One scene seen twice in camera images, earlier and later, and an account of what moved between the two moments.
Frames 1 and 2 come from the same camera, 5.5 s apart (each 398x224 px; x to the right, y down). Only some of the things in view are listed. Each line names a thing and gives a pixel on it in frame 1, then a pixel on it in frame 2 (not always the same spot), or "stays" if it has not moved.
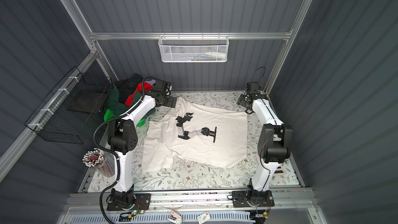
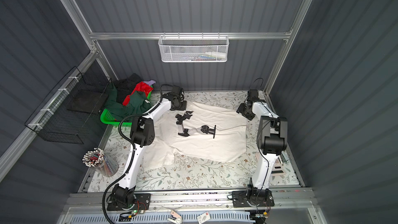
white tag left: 175,217 stays
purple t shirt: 152,82 stays
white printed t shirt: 161,142 stays
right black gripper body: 242,99 → 243,110
